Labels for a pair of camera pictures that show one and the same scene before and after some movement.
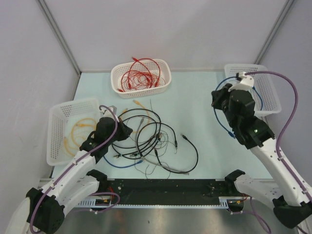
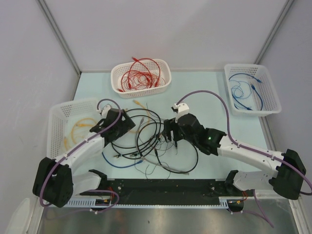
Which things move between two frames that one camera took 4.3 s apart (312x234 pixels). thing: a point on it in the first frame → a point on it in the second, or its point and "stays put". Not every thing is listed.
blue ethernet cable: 231,132 → 248,75
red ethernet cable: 122,90 stays put
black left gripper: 126,131 stays put
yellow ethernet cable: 126,109 stays put
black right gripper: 217,95 → 171,125
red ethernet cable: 135,59 stays put
